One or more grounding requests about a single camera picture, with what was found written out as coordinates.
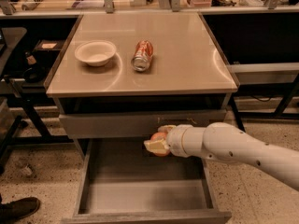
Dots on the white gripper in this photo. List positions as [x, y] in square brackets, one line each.
[175, 140]

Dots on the red apple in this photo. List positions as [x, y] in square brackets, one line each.
[158, 136]

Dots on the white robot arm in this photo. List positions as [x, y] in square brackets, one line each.
[225, 143]

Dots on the closed grey top drawer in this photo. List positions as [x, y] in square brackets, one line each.
[133, 124]

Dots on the open grey middle drawer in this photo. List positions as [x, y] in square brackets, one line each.
[122, 183]

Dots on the grey drawer cabinet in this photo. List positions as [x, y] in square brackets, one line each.
[125, 74]

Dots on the red soda can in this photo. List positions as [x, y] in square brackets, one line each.
[143, 56]

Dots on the white paper bowl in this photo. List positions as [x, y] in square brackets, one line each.
[95, 53]

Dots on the dark brown shoe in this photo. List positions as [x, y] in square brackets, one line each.
[18, 209]

